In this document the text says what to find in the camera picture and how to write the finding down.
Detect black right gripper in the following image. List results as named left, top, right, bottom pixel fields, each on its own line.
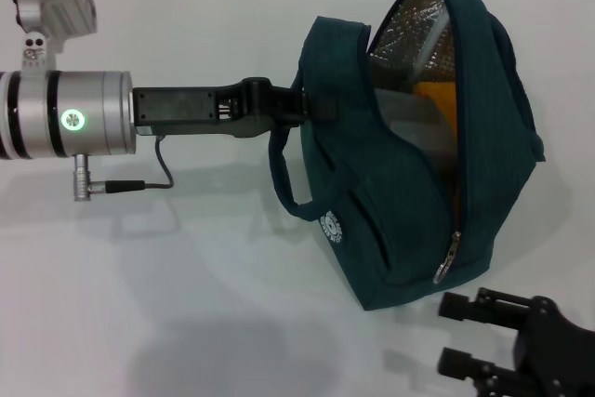
left=436, top=287, right=595, bottom=397

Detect clear zipper pull ring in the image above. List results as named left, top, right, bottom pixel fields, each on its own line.
left=431, top=232, right=464, bottom=286

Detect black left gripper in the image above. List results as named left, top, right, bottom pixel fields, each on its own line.
left=132, top=74, right=338, bottom=139

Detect yellow toy banana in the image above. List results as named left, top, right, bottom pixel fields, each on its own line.
left=413, top=80, right=462, bottom=226

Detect clear plastic food container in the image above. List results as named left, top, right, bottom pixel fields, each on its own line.
left=374, top=87, right=456, bottom=170

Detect dark teal insulated lunch bag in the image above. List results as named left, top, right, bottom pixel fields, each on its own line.
left=268, top=0, right=546, bottom=312

